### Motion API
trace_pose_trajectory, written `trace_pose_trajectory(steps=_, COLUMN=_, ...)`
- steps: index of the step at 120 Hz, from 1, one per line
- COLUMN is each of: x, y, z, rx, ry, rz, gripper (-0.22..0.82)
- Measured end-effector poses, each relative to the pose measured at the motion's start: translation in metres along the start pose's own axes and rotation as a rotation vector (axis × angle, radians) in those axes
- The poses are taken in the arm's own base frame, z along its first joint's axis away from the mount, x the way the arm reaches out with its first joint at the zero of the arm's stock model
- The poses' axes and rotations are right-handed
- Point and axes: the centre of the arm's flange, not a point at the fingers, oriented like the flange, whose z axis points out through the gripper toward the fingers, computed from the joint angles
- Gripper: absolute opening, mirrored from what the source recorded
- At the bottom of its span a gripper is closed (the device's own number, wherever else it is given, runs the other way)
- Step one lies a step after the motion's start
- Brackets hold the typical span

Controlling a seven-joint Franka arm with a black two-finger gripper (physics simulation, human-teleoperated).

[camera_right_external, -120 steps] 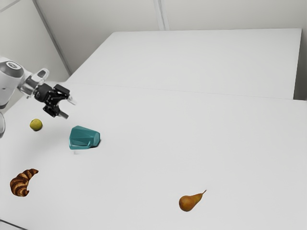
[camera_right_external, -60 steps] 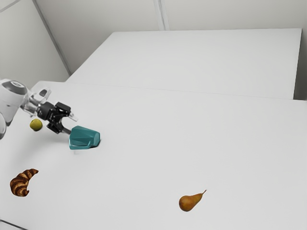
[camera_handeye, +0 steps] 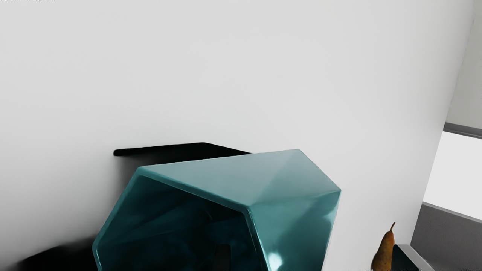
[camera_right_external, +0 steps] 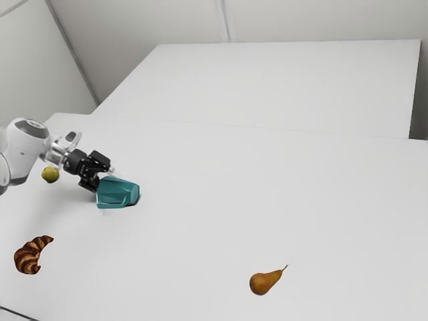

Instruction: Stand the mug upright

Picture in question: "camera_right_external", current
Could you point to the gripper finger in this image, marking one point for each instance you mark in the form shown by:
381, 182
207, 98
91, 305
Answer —
100, 161
88, 180

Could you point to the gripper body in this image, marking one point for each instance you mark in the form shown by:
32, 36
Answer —
76, 162

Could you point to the teal faceted mug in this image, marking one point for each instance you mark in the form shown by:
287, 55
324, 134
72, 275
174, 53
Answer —
117, 194

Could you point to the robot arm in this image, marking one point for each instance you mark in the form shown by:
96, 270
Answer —
20, 150

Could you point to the green apple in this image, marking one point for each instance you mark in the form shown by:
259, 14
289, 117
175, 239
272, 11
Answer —
49, 174

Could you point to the brown croissant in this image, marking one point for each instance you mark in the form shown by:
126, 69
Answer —
29, 255

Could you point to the brown pear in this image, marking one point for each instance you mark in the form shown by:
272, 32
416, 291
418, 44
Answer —
264, 282

